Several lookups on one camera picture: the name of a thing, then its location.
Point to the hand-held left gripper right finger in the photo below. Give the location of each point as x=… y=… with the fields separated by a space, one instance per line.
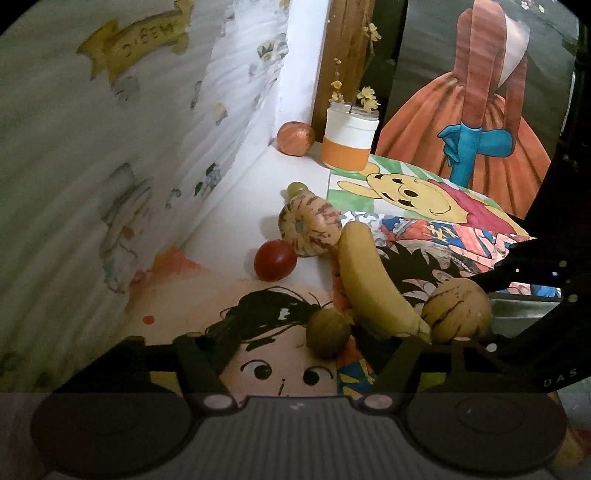
x=397 y=369

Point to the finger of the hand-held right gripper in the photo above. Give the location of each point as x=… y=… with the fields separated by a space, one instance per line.
x=521 y=270

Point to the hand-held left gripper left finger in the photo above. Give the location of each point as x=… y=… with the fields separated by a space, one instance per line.
x=203 y=369

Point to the oval striped pepino melon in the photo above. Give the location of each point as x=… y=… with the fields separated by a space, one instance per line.
x=457 y=309

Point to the brown-green kiwi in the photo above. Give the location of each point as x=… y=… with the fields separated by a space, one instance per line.
x=328 y=334

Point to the yellow banana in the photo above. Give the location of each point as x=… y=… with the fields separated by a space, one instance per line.
x=369 y=281

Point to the round purple-striped pepino melon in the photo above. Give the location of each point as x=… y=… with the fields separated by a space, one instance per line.
x=309 y=226

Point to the colourful cartoon printed cloth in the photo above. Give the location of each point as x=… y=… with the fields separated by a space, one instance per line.
x=415 y=274

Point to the red tomato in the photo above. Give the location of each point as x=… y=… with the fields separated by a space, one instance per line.
x=274 y=261

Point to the green grape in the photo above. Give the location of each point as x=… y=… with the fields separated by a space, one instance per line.
x=297 y=189

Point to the white and orange jar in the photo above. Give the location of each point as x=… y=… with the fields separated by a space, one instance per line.
x=348 y=138

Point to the yellow flower sprig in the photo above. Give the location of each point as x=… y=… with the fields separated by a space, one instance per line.
x=368 y=98

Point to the white printed curtain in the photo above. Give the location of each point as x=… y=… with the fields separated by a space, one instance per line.
x=92 y=161

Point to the wooden post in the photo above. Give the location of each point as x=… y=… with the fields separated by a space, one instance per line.
x=341 y=37

